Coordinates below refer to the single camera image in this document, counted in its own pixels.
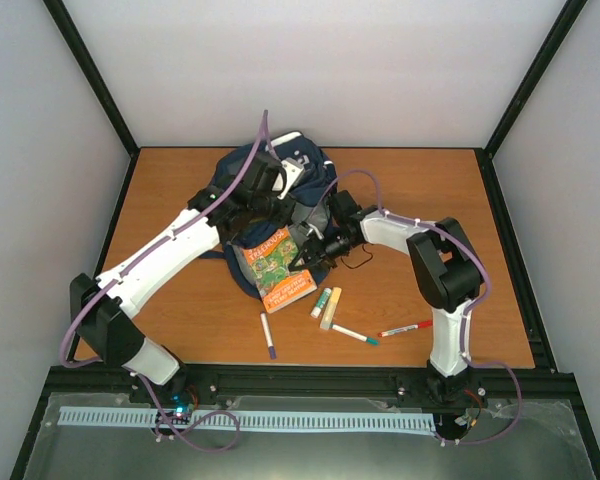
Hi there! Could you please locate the black frame post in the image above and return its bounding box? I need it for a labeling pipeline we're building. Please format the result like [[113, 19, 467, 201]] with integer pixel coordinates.
[[483, 0, 589, 156], [42, 0, 140, 157]]

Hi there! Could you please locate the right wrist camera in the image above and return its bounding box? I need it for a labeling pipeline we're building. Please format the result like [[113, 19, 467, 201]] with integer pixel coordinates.
[[298, 221, 324, 240]]

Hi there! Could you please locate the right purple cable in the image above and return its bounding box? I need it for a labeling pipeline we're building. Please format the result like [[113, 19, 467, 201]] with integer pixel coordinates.
[[319, 169, 523, 446]]

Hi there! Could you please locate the right black frame post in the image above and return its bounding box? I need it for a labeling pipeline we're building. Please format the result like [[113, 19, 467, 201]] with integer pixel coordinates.
[[483, 0, 589, 156]]

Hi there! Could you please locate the orange Treehouse book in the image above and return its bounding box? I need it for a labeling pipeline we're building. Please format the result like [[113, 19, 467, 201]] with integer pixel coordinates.
[[242, 227, 317, 313]]

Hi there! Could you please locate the left black frame post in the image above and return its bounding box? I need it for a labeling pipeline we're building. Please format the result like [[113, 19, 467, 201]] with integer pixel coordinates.
[[42, 0, 140, 157]]

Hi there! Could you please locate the green white glue stick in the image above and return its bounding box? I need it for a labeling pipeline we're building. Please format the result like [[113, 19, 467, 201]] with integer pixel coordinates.
[[310, 287, 332, 318]]

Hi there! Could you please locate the light blue cable duct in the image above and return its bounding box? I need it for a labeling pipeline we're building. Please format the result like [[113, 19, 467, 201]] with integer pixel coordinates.
[[57, 406, 435, 436]]

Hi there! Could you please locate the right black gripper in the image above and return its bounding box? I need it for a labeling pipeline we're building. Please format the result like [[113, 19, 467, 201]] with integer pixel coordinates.
[[289, 229, 360, 274]]

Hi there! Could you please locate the purple cap marker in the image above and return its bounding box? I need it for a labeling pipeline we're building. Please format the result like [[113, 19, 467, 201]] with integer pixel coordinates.
[[260, 312, 277, 360]]

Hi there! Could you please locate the red cap marker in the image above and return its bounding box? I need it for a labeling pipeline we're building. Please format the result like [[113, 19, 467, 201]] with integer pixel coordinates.
[[378, 320, 433, 338]]

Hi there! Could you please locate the small circuit board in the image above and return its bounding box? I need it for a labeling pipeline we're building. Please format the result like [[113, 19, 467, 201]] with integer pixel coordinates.
[[167, 392, 199, 421]]

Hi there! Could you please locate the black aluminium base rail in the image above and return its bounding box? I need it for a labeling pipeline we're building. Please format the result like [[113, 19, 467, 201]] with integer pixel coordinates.
[[43, 364, 584, 413]]

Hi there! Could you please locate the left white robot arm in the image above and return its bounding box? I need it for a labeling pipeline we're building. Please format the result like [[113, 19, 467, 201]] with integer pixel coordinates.
[[70, 152, 303, 403]]

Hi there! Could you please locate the teal cap marker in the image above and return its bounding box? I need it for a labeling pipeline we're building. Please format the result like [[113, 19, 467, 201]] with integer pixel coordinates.
[[331, 324, 379, 345]]

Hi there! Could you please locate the yellow highlighter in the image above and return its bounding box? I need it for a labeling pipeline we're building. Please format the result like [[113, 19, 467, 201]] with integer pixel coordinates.
[[319, 287, 342, 330]]

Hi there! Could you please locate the navy blue backpack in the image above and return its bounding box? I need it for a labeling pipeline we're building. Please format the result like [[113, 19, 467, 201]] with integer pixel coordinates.
[[188, 131, 337, 299]]

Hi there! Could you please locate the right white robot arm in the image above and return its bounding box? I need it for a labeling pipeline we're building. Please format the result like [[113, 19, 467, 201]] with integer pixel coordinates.
[[289, 190, 486, 405]]

